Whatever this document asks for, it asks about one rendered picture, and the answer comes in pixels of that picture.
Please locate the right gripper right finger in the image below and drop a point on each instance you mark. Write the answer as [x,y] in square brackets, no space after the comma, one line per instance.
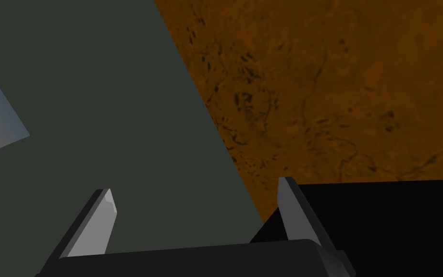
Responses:
[294,219]

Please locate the black box furniture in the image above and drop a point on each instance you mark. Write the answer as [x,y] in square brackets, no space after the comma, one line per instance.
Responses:
[390,223]

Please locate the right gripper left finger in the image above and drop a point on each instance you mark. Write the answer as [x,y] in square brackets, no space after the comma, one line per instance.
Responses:
[96,227]

